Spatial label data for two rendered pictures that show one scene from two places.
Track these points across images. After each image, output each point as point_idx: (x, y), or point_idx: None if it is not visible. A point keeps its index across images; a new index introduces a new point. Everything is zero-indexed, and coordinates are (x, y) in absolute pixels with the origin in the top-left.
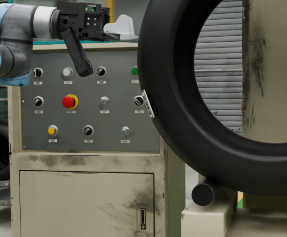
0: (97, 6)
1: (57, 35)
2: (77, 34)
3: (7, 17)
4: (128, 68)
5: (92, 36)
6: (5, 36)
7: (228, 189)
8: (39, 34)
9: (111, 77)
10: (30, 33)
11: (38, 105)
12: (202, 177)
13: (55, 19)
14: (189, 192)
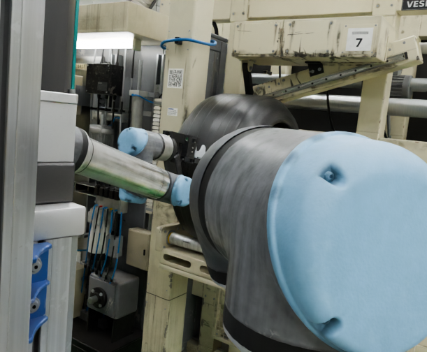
0: (198, 139)
1: (170, 159)
2: (184, 159)
3: (148, 144)
4: None
5: (196, 162)
6: (145, 160)
7: (186, 248)
8: (161, 158)
9: None
10: (156, 157)
11: None
12: (162, 244)
13: (176, 147)
14: None
